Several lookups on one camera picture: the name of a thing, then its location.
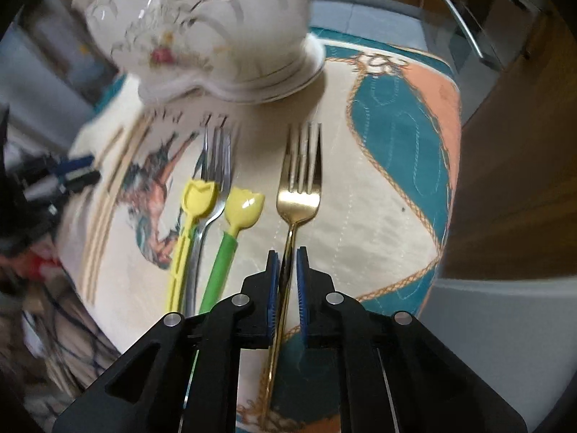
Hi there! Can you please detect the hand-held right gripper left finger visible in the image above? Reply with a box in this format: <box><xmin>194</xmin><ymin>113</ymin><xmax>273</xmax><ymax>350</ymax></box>
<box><xmin>52</xmin><ymin>249</ymin><xmax>282</xmax><ymax>433</ymax></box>

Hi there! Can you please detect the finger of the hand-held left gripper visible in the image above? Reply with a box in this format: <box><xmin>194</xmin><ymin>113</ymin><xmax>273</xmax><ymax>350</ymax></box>
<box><xmin>49</xmin><ymin>154</ymin><xmax>96</xmax><ymax>176</ymax></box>
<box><xmin>58</xmin><ymin>170</ymin><xmax>102</xmax><ymax>194</ymax></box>

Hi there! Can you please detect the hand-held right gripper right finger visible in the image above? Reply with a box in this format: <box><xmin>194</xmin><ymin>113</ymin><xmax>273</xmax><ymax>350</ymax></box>
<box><xmin>295</xmin><ymin>246</ymin><xmax>528</xmax><ymax>433</ymax></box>

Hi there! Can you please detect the gold metal fork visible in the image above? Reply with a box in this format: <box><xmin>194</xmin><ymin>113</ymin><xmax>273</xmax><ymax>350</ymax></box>
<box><xmin>259</xmin><ymin>122</ymin><xmax>324</xmax><ymax>429</ymax></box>

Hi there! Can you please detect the yellow plastic fork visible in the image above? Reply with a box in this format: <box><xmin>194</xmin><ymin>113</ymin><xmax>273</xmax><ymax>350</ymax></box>
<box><xmin>167</xmin><ymin>178</ymin><xmax>219</xmax><ymax>314</ymax></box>

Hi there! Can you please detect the silver metal fork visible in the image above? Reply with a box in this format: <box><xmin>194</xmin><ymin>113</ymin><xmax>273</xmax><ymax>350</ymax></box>
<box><xmin>180</xmin><ymin>125</ymin><xmax>234</xmax><ymax>411</ymax></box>

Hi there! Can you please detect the white ceramic utensil holder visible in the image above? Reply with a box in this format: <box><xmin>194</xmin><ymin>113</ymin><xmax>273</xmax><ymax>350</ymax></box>
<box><xmin>72</xmin><ymin>0</ymin><xmax>325</xmax><ymax>105</ymax></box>

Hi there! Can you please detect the printed horse tablecloth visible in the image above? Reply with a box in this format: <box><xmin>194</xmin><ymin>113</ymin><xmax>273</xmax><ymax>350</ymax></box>
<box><xmin>58</xmin><ymin>27</ymin><xmax>463</xmax><ymax>433</ymax></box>

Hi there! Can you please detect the wooden kitchen cabinet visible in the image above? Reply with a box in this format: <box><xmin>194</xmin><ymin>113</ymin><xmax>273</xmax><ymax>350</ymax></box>
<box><xmin>460</xmin><ymin>0</ymin><xmax>577</xmax><ymax>280</ymax></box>

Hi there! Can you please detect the built-in oven with steel handles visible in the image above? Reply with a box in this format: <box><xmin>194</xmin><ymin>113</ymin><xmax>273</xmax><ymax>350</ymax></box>
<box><xmin>419</xmin><ymin>0</ymin><xmax>555</xmax><ymax>73</ymax></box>

